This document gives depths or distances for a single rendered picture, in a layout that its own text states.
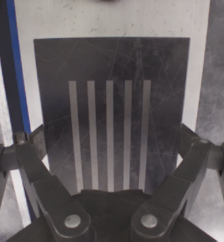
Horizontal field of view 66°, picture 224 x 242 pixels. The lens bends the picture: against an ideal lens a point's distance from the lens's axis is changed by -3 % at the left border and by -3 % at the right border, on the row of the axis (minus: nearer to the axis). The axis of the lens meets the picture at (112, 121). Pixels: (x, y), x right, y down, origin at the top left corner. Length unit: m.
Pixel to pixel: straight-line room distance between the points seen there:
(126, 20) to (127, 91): 0.12
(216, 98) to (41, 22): 1.58
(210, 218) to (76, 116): 2.28
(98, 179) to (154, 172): 0.06
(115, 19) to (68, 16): 0.06
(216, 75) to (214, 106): 0.26
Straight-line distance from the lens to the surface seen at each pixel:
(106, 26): 0.24
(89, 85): 0.15
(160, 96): 0.16
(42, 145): 0.17
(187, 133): 0.16
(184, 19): 0.26
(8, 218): 2.44
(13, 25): 0.98
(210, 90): 1.67
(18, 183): 1.05
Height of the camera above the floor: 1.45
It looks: 73 degrees down
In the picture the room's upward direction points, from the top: 179 degrees counter-clockwise
